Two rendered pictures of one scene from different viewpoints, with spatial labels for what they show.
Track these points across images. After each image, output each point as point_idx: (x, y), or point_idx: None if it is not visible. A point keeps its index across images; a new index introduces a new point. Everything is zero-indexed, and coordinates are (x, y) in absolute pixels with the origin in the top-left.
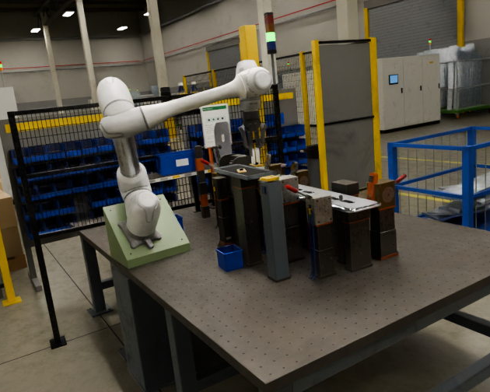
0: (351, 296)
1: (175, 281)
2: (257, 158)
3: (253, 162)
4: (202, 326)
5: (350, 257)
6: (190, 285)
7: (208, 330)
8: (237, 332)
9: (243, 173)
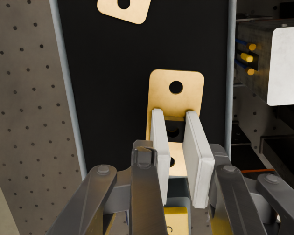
0: (202, 210)
1: None
2: (185, 154)
3: (150, 138)
4: (3, 177)
5: (270, 162)
6: (2, 30)
7: (9, 189)
8: (40, 210)
9: (116, 49)
